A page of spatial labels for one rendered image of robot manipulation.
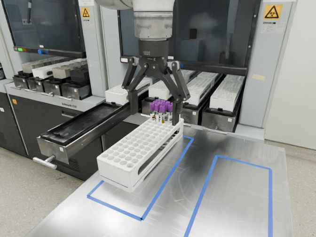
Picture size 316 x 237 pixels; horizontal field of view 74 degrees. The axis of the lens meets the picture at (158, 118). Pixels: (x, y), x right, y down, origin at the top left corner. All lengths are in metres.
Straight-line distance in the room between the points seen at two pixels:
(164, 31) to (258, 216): 0.44
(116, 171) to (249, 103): 0.67
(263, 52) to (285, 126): 1.39
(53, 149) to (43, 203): 1.01
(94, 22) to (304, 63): 1.60
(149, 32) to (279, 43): 0.56
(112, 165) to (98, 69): 0.84
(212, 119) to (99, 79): 0.69
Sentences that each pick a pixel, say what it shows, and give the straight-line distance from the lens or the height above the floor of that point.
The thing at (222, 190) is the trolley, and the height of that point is 0.82.
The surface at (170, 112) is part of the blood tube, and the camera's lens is 0.65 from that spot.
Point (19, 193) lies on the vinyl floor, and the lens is 1.94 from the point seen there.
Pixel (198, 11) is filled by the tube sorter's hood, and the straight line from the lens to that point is 0.95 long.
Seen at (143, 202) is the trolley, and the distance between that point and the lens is 0.49.
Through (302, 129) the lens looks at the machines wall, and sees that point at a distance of 2.27.
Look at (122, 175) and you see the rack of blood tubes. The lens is 0.49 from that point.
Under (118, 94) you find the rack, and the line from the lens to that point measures 0.97.
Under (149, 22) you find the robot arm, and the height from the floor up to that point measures 1.17.
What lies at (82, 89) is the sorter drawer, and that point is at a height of 0.79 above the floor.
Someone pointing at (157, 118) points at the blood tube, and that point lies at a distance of 0.66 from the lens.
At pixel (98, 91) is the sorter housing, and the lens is 1.32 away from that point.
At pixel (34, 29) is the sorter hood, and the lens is 1.56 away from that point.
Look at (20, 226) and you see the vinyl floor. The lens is 1.71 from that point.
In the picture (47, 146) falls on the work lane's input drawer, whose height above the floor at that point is 0.78.
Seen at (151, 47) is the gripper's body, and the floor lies 1.12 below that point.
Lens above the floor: 1.19
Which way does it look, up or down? 26 degrees down
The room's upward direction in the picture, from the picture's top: straight up
